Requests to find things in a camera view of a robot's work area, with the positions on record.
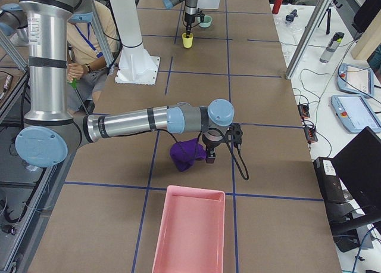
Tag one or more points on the clear water bottle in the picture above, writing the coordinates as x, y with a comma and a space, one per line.
331, 47

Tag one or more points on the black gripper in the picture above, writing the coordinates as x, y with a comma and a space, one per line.
210, 148
189, 17

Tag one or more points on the pink plastic tray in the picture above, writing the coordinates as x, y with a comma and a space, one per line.
191, 236

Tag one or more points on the aluminium frame post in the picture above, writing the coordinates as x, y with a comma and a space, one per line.
315, 18

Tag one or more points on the pale green ceramic bowl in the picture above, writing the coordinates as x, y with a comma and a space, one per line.
205, 21

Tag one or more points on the teach pendant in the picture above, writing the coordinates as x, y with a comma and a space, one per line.
356, 80
355, 113

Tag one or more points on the yellow plastic cup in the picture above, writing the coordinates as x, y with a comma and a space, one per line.
187, 40

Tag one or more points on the green handled tool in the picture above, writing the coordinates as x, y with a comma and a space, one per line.
73, 84

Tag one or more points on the black monitor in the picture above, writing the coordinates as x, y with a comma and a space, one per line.
350, 186

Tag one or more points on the seated person in beige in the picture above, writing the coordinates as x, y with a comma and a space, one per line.
86, 63

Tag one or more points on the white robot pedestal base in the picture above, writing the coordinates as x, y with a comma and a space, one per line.
136, 65

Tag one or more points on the teach pendant near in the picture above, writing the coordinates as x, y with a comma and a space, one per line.
355, 113

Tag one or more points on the teach pendant far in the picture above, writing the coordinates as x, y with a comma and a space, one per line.
356, 80

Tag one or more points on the purple microfiber cloth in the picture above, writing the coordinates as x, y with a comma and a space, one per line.
185, 153

